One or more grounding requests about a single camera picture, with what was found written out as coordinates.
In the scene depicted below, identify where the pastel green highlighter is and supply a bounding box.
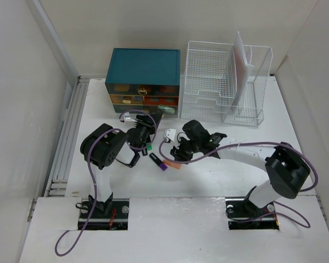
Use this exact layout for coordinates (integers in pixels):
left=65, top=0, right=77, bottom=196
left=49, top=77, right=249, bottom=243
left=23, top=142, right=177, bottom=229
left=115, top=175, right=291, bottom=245
left=158, top=105, right=175, bottom=115

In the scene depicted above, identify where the clear mesh zip pouch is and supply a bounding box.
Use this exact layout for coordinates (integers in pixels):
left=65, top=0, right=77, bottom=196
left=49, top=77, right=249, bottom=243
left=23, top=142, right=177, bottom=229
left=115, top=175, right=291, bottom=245
left=232, top=31, right=254, bottom=106

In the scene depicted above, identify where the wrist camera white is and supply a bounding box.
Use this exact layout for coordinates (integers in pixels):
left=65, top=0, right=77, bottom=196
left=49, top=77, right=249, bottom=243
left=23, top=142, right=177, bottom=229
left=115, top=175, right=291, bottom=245
left=163, top=128, right=178, bottom=146
left=120, top=113, right=136, bottom=124

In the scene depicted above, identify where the pastel orange highlighter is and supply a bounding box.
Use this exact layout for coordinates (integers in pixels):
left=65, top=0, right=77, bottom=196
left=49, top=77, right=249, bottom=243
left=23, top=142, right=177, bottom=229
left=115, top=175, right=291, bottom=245
left=163, top=159, right=181, bottom=169

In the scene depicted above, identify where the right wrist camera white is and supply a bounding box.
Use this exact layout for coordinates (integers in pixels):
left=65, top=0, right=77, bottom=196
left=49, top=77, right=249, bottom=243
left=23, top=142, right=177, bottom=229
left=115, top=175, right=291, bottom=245
left=163, top=128, right=178, bottom=146

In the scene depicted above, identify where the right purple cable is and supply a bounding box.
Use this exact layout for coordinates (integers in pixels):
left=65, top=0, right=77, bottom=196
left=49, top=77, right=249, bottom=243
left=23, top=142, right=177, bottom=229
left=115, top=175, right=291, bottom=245
left=158, top=138, right=319, bottom=230

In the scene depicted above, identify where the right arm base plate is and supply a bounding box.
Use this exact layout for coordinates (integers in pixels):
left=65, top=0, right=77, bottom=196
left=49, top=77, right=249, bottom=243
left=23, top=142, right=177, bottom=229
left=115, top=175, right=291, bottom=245
left=225, top=197, right=279, bottom=230

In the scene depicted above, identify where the teal drawer organizer box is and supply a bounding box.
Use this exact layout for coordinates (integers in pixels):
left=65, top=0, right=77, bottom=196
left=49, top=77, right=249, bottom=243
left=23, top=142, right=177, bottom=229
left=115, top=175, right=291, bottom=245
left=105, top=48, right=181, bottom=118

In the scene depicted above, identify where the purple black highlighter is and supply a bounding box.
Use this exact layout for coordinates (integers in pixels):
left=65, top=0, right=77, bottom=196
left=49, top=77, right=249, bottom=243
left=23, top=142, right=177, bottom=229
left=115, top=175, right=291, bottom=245
left=149, top=153, right=168, bottom=171

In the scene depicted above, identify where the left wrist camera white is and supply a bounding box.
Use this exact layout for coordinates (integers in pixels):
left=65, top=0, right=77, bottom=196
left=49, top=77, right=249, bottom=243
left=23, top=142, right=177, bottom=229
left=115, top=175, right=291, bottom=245
left=120, top=113, right=136, bottom=124

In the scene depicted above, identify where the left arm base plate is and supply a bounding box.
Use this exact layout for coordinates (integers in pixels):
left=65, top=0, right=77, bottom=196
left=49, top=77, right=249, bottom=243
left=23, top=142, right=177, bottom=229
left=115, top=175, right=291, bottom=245
left=75, top=199, right=130, bottom=231

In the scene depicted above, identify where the yellow black highlighter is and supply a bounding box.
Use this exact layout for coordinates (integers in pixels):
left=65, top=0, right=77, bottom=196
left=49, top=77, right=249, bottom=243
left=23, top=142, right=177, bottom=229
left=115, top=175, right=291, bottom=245
left=141, top=148, right=148, bottom=156

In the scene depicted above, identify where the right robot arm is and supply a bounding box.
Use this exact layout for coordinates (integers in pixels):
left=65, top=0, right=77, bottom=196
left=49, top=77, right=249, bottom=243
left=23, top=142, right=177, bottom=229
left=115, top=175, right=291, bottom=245
left=163, top=120, right=311, bottom=220

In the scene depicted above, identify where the aluminium rail frame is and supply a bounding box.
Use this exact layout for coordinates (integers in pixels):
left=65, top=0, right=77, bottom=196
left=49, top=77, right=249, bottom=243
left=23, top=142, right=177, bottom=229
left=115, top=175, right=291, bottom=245
left=42, top=76, right=89, bottom=197

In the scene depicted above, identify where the green black highlighter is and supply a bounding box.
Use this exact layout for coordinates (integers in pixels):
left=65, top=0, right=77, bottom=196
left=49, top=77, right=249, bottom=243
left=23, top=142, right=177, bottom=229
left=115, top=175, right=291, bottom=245
left=146, top=143, right=152, bottom=151

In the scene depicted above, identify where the white wire desk organizer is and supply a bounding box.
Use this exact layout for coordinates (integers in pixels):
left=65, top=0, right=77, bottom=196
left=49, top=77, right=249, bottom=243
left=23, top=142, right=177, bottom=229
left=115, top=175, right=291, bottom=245
left=180, top=41, right=273, bottom=127

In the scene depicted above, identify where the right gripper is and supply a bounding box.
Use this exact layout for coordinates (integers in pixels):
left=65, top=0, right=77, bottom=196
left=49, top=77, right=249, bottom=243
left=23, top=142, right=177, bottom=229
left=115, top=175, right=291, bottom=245
left=170, top=135, right=201, bottom=165

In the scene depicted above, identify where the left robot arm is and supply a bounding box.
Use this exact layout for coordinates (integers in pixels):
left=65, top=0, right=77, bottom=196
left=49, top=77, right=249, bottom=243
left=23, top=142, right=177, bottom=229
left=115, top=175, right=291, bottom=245
left=80, top=110, right=163, bottom=218

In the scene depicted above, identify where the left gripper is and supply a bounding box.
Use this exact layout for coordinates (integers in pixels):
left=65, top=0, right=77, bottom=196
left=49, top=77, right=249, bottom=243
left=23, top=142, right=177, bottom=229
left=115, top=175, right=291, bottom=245
left=134, top=113, right=162, bottom=153

